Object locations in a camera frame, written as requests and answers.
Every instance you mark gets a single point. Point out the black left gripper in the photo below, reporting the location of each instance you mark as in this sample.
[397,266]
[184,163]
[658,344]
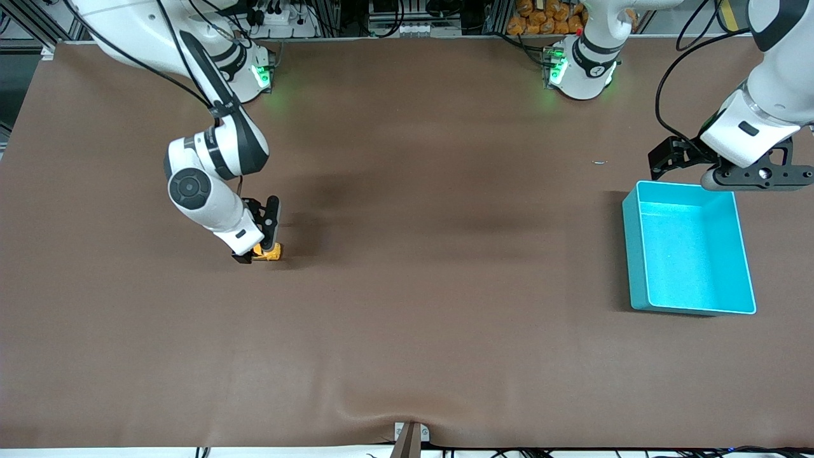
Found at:
[675,153]

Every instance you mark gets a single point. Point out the yellow beetle toy car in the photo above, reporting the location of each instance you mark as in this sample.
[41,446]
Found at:
[272,255]

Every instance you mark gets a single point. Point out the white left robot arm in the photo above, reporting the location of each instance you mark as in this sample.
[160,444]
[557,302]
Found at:
[588,70]

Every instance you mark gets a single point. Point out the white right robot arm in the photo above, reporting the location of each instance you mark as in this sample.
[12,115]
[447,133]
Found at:
[216,210]

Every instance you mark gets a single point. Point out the teal plastic bin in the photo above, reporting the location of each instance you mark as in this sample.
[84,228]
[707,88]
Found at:
[693,254]

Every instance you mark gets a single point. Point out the brown table mat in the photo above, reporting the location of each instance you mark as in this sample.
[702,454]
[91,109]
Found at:
[407,286]

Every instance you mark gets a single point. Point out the white power strip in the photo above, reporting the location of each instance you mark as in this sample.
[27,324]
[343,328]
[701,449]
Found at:
[280,22]

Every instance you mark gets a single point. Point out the pile of orange items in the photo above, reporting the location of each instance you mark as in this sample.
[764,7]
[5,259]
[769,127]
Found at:
[540,19]

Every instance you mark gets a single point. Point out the black electronics box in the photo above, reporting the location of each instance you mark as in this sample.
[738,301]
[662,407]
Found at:
[388,9]

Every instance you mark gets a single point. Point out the white terminal block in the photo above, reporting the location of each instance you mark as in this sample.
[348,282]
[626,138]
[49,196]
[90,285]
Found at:
[420,29]

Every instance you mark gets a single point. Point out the brown edge clamp bracket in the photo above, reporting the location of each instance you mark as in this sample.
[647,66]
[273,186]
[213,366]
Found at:
[410,442]

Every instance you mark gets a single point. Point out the aluminium frame strut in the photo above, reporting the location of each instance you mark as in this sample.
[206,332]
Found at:
[38,28]

